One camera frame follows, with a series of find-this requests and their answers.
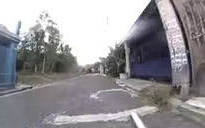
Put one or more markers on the green bushes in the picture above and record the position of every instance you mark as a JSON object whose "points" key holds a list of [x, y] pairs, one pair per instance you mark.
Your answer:
{"points": [[114, 61]]}

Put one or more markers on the pale concrete column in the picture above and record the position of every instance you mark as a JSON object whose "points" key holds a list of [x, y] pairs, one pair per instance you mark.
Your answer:
{"points": [[127, 60]]}

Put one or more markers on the grey asphalt road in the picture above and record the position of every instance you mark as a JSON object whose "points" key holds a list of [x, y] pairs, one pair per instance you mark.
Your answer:
{"points": [[66, 100]]}

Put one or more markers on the row of trees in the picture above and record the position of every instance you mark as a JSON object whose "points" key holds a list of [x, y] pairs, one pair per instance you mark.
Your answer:
{"points": [[45, 50]]}

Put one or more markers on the dry weeds patch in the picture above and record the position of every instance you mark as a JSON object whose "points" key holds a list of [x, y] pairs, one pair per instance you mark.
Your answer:
{"points": [[158, 95]]}

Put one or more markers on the dry grass verge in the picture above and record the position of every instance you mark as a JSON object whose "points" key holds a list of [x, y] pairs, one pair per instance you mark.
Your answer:
{"points": [[40, 78]]}

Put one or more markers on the robot's own part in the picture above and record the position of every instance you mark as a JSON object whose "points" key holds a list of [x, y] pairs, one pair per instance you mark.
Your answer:
{"points": [[137, 120]]}

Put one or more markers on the grey concrete kerb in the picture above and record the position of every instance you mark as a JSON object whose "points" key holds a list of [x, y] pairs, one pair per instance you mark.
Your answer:
{"points": [[10, 90]]}

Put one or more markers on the blue building with gate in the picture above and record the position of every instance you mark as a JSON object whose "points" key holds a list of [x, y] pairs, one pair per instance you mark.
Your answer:
{"points": [[1, 60]]}

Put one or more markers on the concrete slab pavement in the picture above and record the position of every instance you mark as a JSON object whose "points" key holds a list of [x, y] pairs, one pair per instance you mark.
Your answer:
{"points": [[198, 105]]}

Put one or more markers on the building with blue wall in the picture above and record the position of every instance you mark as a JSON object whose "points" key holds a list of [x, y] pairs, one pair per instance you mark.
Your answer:
{"points": [[150, 50]]}

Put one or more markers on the grey concrete wall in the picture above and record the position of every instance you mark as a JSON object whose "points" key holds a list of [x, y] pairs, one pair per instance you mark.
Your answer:
{"points": [[200, 43]]}

